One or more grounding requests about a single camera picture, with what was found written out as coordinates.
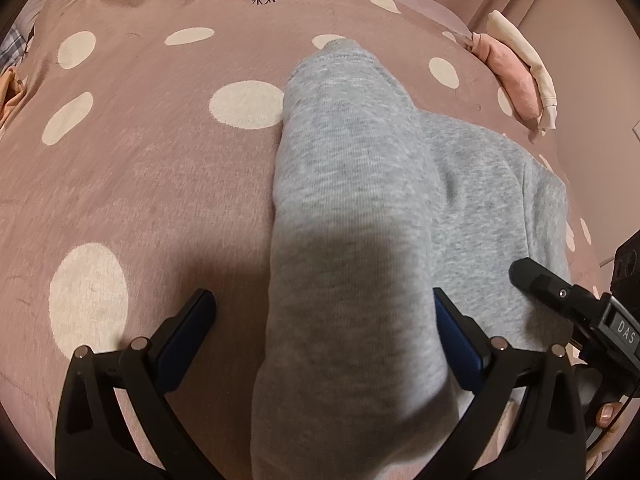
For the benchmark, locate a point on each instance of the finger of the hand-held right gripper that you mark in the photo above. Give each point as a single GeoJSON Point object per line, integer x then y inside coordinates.
{"type": "Point", "coordinates": [545, 287]}

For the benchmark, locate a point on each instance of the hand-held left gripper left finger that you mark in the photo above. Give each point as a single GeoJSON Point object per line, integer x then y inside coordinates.
{"type": "Point", "coordinates": [185, 340]}

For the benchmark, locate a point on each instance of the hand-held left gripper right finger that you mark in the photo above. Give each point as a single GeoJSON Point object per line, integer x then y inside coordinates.
{"type": "Point", "coordinates": [457, 340]}

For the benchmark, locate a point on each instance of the grey knit sweater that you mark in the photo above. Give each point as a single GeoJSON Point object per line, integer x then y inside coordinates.
{"type": "Point", "coordinates": [350, 210]}

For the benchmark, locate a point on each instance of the person's right hand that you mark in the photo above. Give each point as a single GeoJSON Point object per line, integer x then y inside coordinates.
{"type": "Point", "coordinates": [607, 414]}

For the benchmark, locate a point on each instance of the pink dotted blanket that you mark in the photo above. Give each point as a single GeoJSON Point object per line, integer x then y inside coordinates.
{"type": "Point", "coordinates": [150, 170]}

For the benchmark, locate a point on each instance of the pink folded garment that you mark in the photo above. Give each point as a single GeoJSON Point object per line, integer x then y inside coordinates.
{"type": "Point", "coordinates": [515, 77]}

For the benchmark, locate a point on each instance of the cream folded garment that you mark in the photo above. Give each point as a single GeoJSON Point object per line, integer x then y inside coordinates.
{"type": "Point", "coordinates": [530, 60]}

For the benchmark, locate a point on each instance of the orange cloth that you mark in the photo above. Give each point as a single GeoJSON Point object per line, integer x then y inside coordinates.
{"type": "Point", "coordinates": [10, 97]}

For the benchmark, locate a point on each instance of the plaid cloth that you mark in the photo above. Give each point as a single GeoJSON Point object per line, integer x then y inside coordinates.
{"type": "Point", "coordinates": [15, 45]}

